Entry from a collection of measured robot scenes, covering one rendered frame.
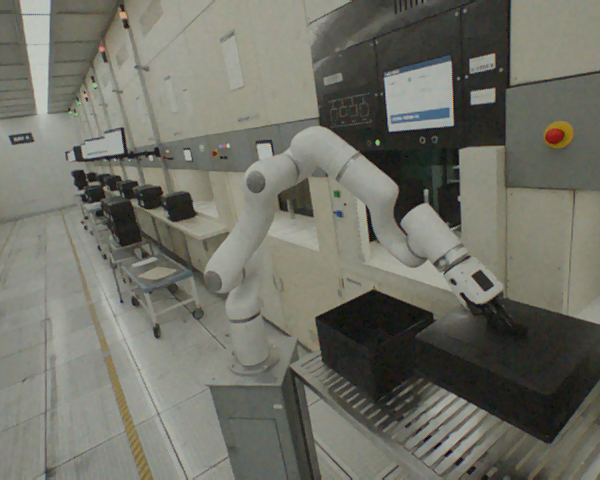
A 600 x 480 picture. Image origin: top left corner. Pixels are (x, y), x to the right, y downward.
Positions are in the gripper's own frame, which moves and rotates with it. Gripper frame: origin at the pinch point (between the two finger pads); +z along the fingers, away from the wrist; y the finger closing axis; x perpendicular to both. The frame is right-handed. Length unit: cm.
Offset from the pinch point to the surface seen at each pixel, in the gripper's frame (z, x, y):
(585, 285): 8, 11, 53
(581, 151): -21.3, -21.4, 38.0
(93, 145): -437, 354, 14
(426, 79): -71, -6, 41
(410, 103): -71, 4, 41
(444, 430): 15.1, 29.9, -8.4
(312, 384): -13, 58, -21
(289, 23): -150, 21, 45
